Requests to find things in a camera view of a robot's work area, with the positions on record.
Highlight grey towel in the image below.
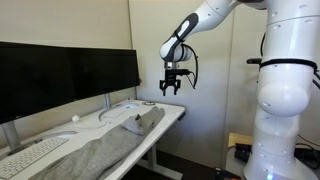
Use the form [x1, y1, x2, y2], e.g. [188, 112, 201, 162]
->
[29, 105, 167, 180]

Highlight white keyboard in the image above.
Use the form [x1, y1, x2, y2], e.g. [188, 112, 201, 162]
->
[0, 136, 70, 180]

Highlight black floor cables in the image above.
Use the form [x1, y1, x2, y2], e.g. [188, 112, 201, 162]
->
[294, 134, 320, 169]

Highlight red black hand tool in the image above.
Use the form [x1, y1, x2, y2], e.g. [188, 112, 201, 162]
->
[214, 167, 242, 180]

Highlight black electronics box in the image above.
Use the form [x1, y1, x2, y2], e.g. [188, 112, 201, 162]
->
[233, 143, 255, 163]

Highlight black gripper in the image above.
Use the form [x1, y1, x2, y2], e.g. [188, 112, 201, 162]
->
[159, 74, 182, 98]

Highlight silver monitor stand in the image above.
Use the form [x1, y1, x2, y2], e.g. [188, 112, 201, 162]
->
[98, 93, 139, 122]
[0, 120, 78, 159]

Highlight tan wooden board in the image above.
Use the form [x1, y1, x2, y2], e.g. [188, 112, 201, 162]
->
[227, 132, 255, 149]

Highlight white desk leg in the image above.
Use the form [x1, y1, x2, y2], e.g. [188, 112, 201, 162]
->
[135, 143, 184, 180]

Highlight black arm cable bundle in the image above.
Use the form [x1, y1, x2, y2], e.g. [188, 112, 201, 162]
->
[245, 32, 320, 90]

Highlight black computer monitor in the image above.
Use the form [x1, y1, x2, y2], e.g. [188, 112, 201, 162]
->
[68, 47, 141, 101]
[0, 41, 78, 125]

